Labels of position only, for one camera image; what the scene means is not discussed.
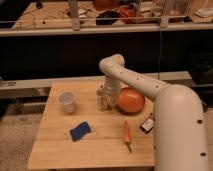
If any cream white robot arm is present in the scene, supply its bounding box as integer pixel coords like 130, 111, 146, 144
99, 54, 209, 171

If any small black white card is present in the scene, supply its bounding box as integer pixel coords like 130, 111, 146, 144
140, 115, 154, 134

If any light wooden table board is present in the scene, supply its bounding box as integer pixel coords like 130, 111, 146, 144
28, 81, 154, 169

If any grey metal rail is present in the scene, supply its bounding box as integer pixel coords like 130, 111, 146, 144
0, 23, 213, 37

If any orange tool on bench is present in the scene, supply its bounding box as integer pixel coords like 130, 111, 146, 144
119, 6, 136, 24

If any black bag on bench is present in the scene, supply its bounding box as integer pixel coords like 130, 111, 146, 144
96, 11, 119, 25

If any blue sponge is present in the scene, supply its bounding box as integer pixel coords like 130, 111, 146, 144
70, 122, 91, 141

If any orange carrot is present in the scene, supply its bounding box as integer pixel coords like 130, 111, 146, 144
123, 120, 132, 154

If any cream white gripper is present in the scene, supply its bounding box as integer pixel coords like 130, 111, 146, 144
104, 77, 121, 107

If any grey vertical post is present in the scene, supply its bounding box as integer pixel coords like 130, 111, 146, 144
68, 0, 80, 31

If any translucent white plastic cup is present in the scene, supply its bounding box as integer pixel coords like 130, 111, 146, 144
58, 91, 75, 113

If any orange round plate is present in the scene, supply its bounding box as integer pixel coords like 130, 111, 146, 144
118, 87, 145, 113

